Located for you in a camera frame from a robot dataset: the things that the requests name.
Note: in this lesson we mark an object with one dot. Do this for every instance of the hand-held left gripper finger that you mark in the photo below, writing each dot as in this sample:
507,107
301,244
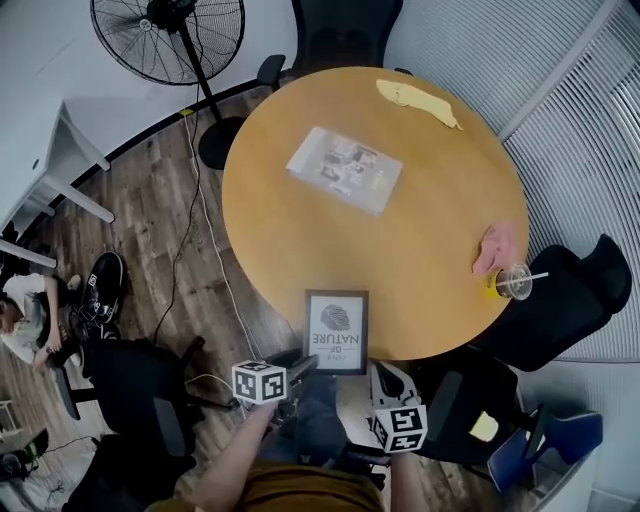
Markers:
302,366

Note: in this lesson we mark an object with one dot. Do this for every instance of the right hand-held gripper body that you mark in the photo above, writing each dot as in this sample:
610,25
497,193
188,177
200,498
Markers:
400,430

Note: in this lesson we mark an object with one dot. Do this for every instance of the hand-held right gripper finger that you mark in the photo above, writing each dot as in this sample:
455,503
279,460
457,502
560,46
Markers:
400,390
380,385

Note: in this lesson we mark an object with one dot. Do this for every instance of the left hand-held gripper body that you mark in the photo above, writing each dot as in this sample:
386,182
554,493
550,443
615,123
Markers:
257,380

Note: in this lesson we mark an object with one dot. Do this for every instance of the black framed nature picture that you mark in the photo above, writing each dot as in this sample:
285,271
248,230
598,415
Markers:
336,330

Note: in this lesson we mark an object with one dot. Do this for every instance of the person's left forearm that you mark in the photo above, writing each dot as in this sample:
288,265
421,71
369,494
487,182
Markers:
235,450

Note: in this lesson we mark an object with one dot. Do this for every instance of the person's right forearm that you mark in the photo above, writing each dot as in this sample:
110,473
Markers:
407,480

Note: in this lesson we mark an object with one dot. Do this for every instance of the round wooden table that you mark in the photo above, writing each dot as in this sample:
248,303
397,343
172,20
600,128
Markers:
430,225

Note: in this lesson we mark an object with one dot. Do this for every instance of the person's jeans leg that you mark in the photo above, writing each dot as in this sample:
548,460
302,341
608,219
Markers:
320,420

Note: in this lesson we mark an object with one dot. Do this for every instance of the yellow sponge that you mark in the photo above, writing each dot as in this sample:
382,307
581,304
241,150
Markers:
484,426

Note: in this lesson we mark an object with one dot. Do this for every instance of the person's brown shirt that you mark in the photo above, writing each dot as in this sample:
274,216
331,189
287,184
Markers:
310,490

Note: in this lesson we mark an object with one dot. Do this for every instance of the black office chair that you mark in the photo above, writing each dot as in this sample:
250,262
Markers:
345,40
560,310
135,390
135,480

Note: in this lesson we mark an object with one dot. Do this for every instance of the blue chair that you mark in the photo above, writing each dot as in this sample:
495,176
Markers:
550,445

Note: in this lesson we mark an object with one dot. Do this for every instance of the plastic cup with straw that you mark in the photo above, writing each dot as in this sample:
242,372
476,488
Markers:
512,282

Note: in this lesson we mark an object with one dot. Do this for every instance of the pink cloth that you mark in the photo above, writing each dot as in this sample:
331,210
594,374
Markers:
495,245

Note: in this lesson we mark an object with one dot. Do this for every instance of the black bag with white print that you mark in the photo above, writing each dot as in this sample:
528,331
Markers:
102,290

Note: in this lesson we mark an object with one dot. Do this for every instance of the clear packet of photos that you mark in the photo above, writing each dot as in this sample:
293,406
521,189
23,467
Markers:
345,170

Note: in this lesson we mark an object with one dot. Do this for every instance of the black and green device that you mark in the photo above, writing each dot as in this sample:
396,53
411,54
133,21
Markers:
25,450

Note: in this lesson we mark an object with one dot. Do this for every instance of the yellow cloth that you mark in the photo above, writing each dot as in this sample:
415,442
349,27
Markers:
415,100

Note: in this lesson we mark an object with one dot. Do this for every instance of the white desk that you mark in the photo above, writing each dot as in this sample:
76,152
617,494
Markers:
55,165

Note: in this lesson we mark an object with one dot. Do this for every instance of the white window blinds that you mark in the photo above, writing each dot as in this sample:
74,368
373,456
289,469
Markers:
575,125

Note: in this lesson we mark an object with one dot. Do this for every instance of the black standing fan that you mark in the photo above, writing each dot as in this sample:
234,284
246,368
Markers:
167,45

